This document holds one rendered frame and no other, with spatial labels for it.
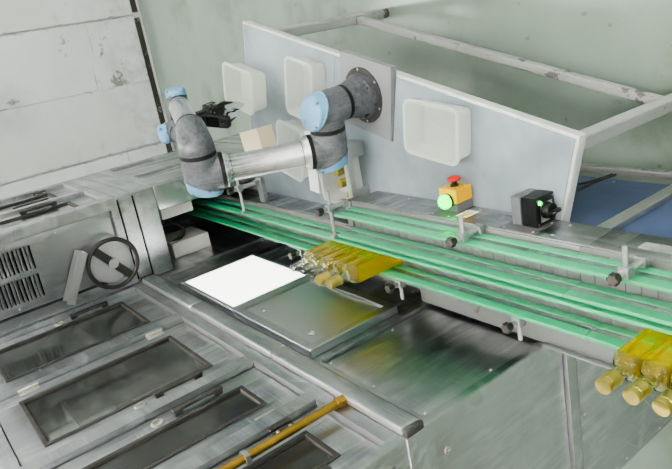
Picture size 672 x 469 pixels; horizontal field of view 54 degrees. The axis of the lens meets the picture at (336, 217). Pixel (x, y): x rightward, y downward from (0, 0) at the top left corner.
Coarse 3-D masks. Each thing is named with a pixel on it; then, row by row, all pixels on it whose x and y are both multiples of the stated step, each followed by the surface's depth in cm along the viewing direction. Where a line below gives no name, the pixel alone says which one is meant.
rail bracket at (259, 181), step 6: (258, 180) 277; (240, 186) 272; (246, 186) 274; (258, 186) 279; (264, 186) 278; (228, 192) 270; (240, 192) 273; (264, 192) 278; (240, 198) 274; (264, 198) 279; (270, 198) 283; (276, 198) 282; (246, 210) 276
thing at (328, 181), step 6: (324, 174) 243; (330, 174) 244; (348, 174) 229; (324, 180) 243; (330, 180) 244; (336, 180) 246; (348, 180) 229; (324, 186) 244; (330, 186) 245; (336, 186) 246; (348, 186) 230; (324, 192) 244; (330, 192) 245; (336, 192) 246; (342, 192) 246; (348, 192) 231; (324, 198) 245; (330, 198) 243; (336, 198) 242; (342, 198) 240; (348, 198) 238
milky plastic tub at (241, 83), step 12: (228, 72) 264; (240, 72) 267; (252, 72) 251; (228, 84) 266; (240, 84) 269; (252, 84) 249; (264, 84) 254; (228, 96) 269; (240, 96) 271; (252, 96) 251; (264, 96) 256; (240, 108) 261; (252, 108) 253
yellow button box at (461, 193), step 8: (448, 184) 198; (464, 184) 195; (440, 192) 196; (448, 192) 193; (456, 192) 191; (464, 192) 193; (456, 200) 192; (464, 200) 194; (472, 200) 196; (448, 208) 195; (456, 208) 193; (464, 208) 194
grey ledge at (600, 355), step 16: (432, 304) 207; (448, 304) 201; (464, 304) 195; (480, 320) 192; (496, 320) 186; (528, 336) 178; (544, 336) 174; (560, 336) 169; (560, 352) 168; (576, 352) 166; (592, 352) 162; (608, 352) 159; (608, 368) 158
